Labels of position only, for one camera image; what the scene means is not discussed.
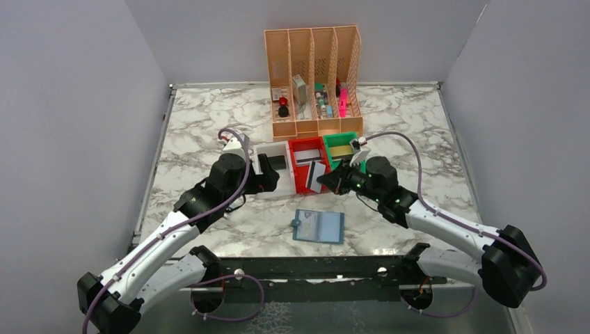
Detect white box in organizer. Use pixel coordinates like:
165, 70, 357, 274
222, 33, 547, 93
292, 74, 308, 104

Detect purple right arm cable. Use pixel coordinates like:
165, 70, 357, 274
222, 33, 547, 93
359, 131, 548, 319

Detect black card in white bin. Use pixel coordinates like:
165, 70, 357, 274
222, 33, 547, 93
268, 155, 287, 170

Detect green plastic bin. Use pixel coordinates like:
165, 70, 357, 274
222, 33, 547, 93
323, 132, 358, 170

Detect red plastic bin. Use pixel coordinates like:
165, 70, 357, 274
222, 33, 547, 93
288, 136, 331, 194

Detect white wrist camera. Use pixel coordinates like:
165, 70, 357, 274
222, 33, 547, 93
222, 137, 250, 160
349, 136, 371, 166

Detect translucent white plastic bin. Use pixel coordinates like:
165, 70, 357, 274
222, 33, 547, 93
253, 141, 296, 199

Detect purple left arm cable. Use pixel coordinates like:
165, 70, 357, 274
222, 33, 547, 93
81, 128, 266, 334

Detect red black stamp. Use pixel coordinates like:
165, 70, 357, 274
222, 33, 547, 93
278, 97, 290, 118

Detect blue leather card holder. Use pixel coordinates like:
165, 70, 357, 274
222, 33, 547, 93
290, 209, 345, 245

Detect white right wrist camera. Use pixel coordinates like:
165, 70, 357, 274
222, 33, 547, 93
349, 136, 371, 166

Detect gold VIP card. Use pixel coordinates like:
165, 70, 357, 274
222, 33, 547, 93
329, 145, 354, 161

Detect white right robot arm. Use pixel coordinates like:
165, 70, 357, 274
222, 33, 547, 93
317, 157, 546, 308

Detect pink highlighter marker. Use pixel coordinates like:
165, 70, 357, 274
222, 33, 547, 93
339, 88, 348, 118

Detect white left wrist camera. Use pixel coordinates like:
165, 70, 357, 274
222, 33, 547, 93
222, 137, 250, 160

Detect orange file organizer rack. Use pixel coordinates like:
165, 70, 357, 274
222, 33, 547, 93
264, 25, 364, 141

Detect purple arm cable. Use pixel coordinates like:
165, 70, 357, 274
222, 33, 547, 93
81, 128, 266, 334
359, 131, 548, 319

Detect small bottles in organizer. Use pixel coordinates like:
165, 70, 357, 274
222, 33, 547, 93
314, 82, 334, 119

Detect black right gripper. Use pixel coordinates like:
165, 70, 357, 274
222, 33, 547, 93
317, 157, 383, 203

